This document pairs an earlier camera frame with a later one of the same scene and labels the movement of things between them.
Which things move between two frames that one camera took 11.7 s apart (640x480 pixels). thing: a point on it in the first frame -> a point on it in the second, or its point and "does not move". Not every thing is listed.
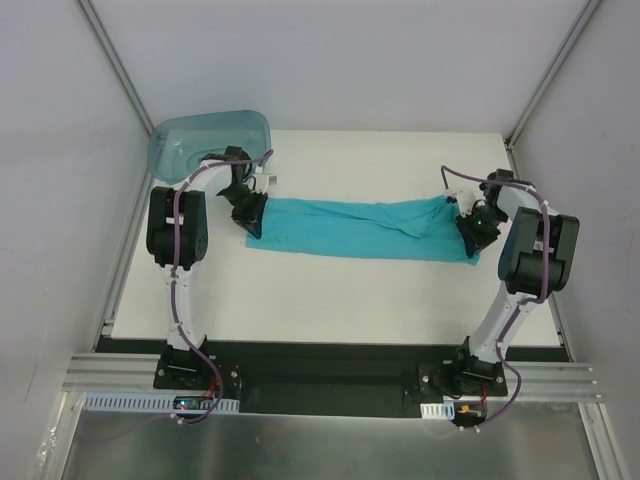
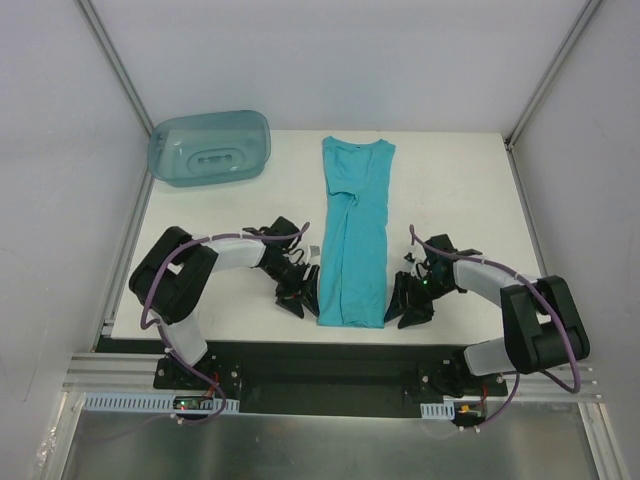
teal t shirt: (420, 228) -> (353, 288)
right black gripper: (476, 232) -> (413, 290)
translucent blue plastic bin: (177, 144) does not move
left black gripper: (248, 210) -> (298, 287)
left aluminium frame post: (115, 64) does not move
